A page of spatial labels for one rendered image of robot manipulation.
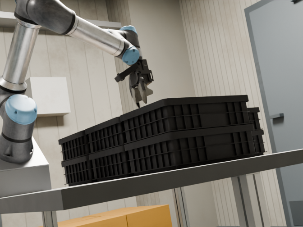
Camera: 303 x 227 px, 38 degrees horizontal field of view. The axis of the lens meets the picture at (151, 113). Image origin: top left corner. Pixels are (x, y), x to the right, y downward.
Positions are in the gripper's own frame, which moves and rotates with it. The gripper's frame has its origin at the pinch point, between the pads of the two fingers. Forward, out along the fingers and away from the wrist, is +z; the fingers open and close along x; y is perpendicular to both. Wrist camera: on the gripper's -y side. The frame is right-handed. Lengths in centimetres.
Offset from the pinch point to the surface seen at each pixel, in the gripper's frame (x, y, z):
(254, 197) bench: -61, -12, 49
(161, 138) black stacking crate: -35.3, -19.5, 23.5
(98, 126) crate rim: 4.1, -19.9, 7.8
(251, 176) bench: -61, -11, 43
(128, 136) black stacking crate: -14.6, -18.6, 17.3
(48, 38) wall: 246, 74, -155
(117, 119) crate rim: -10.7, -19.6, 9.4
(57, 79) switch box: 234, 69, -103
